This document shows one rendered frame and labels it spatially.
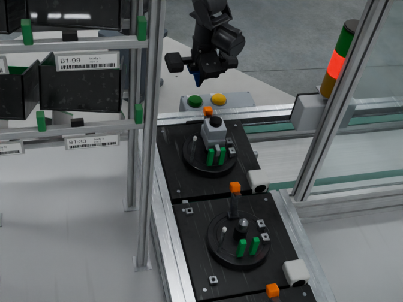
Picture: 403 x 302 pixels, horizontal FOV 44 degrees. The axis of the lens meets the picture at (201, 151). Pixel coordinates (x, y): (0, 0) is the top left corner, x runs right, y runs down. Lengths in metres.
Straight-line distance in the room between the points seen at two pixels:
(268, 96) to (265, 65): 1.65
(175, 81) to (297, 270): 0.81
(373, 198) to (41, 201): 0.83
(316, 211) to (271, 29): 2.50
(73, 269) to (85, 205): 0.18
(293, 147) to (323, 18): 2.60
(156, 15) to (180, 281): 0.57
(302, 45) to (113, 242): 2.60
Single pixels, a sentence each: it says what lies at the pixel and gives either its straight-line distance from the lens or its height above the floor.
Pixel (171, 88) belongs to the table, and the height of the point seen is 0.86.
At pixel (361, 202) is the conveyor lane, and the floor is 0.92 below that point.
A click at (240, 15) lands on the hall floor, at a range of 3.73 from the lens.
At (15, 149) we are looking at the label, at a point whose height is 1.28.
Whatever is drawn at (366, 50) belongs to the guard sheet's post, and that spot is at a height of 1.40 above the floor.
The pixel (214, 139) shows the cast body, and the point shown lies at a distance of 1.16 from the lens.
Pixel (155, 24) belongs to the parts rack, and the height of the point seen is 1.50.
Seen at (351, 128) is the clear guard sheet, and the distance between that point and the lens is 1.10.
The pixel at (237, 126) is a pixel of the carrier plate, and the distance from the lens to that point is 1.34.
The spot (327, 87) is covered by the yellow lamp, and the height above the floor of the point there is 1.28.
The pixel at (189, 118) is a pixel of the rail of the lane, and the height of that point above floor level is 0.96.
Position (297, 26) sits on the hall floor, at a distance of 3.76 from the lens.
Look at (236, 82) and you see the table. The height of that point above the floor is 0.86.
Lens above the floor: 1.87
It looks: 46 degrees down
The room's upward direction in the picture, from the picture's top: 10 degrees clockwise
